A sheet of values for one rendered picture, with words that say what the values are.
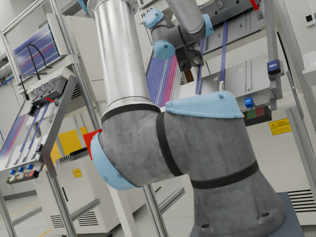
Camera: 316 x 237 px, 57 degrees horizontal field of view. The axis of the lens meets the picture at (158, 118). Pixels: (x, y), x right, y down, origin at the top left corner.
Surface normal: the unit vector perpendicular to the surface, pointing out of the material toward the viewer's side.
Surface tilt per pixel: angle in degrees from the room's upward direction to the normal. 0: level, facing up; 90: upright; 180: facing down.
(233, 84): 42
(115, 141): 63
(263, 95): 132
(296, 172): 90
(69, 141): 90
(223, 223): 73
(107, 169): 95
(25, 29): 90
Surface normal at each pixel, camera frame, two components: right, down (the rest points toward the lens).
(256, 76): -0.59, -0.56
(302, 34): -0.53, 0.20
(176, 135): -0.35, -0.20
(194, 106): -0.30, 0.08
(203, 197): -0.80, 0.02
